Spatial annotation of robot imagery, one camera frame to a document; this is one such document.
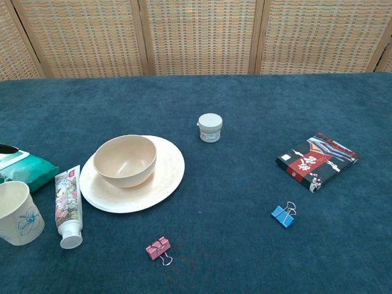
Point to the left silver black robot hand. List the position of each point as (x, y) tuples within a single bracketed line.
[(7, 149)]

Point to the beige bowl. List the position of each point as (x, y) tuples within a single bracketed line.
[(122, 159)]

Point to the white paper cup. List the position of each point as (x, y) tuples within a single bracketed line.
[(15, 214)]

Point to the green wet wipes pack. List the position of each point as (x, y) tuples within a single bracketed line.
[(33, 171)]

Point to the floral toothpaste tube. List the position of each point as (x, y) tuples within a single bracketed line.
[(67, 199)]

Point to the woven bamboo screen panel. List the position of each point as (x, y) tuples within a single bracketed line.
[(386, 58), (85, 36), (15, 52), (199, 36), (321, 36)]

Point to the white round plate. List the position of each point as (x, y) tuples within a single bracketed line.
[(165, 180)]

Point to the pink binder clip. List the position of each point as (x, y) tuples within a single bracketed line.
[(157, 246)]

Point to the small white jar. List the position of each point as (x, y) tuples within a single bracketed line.
[(210, 128)]

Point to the dark blue table cloth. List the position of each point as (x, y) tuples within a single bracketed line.
[(229, 98)]

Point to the blue binder clip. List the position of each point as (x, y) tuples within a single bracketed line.
[(281, 216)]

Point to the dark box with red label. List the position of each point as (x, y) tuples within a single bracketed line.
[(315, 162)]

